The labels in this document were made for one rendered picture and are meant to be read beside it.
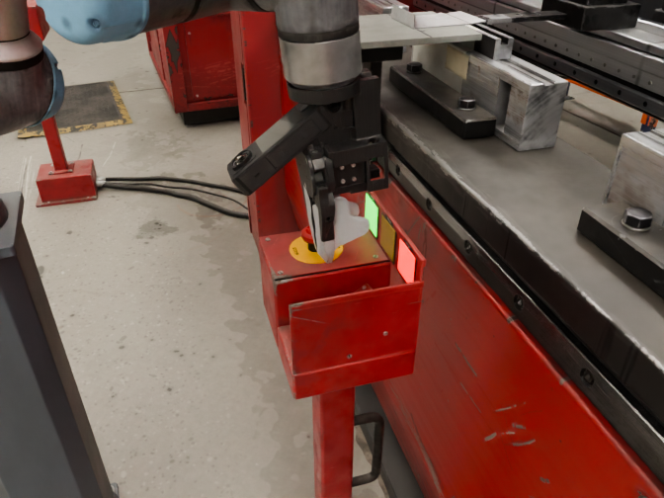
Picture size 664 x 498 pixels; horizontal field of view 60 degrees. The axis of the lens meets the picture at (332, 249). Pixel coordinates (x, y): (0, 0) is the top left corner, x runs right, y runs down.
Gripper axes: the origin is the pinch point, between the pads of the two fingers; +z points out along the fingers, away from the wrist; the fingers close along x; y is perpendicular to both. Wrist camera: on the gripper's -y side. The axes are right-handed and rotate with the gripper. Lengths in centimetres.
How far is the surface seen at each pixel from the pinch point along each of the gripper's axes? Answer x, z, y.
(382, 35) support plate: 31.0, -14.7, 19.7
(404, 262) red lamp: -0.9, 3.5, 9.9
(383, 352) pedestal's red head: -4.9, 13.2, 5.4
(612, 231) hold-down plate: -13.9, -4.2, 26.9
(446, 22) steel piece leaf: 36, -14, 32
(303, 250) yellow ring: 9.6, 5.6, -0.3
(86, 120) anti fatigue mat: 294, 77, -66
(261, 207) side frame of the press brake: 122, 61, 7
